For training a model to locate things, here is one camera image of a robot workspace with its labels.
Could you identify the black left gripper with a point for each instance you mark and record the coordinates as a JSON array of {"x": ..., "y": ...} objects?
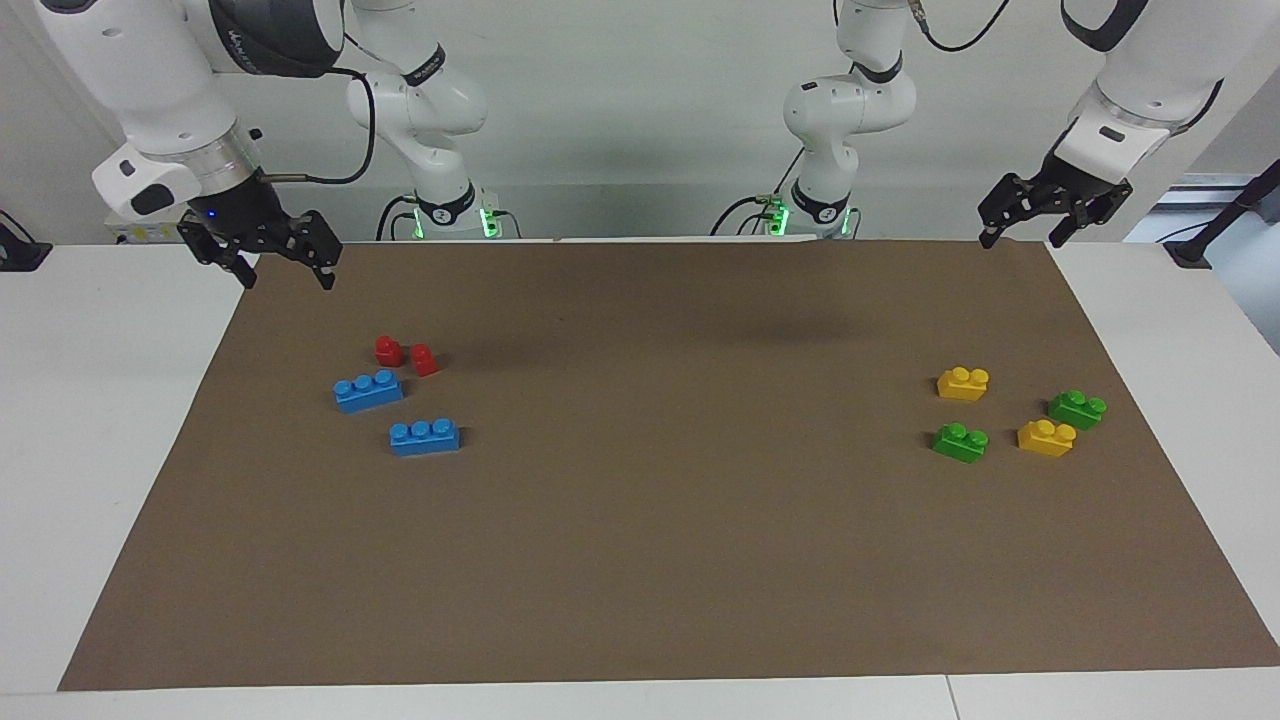
[{"x": 1075, "y": 185}]

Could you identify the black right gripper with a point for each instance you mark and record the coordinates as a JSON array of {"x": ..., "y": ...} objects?
[{"x": 245, "y": 215}]

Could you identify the blue three-stud brick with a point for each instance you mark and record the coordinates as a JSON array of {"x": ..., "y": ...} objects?
[
  {"x": 425, "y": 438},
  {"x": 368, "y": 393}
]

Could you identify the green two-stud brick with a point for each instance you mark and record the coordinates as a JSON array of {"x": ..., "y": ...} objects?
[
  {"x": 1076, "y": 411},
  {"x": 960, "y": 444}
]

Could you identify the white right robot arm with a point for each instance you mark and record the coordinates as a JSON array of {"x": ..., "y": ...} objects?
[{"x": 150, "y": 70}]

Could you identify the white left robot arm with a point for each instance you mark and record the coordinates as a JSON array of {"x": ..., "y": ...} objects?
[{"x": 1150, "y": 90}]

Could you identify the white box with labels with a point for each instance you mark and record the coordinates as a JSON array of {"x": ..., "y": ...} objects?
[{"x": 140, "y": 234}]

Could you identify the small red block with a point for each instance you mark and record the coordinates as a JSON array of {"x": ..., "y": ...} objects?
[
  {"x": 425, "y": 361},
  {"x": 388, "y": 351}
]

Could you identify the black stand pole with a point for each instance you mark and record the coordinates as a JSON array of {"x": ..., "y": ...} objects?
[{"x": 1225, "y": 210}]

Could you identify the yellow two-stud brick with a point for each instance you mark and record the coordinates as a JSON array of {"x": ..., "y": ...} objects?
[
  {"x": 962, "y": 385},
  {"x": 1046, "y": 440}
]

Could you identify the brown table mat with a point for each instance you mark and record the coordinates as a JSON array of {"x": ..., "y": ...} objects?
[{"x": 650, "y": 500}]

